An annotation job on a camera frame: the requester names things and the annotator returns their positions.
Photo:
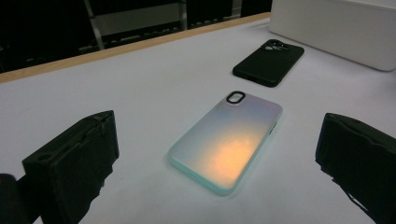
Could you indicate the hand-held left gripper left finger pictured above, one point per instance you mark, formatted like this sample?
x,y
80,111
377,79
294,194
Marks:
x,y
71,161

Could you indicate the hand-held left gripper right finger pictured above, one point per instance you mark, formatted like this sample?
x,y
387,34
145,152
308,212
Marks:
x,y
361,149

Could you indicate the white rectangular container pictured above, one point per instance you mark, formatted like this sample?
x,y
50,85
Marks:
x,y
336,28

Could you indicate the black phone case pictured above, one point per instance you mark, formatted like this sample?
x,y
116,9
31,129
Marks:
x,y
267,63

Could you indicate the iridescent translucent phone case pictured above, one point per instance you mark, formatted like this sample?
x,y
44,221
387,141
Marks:
x,y
227,146

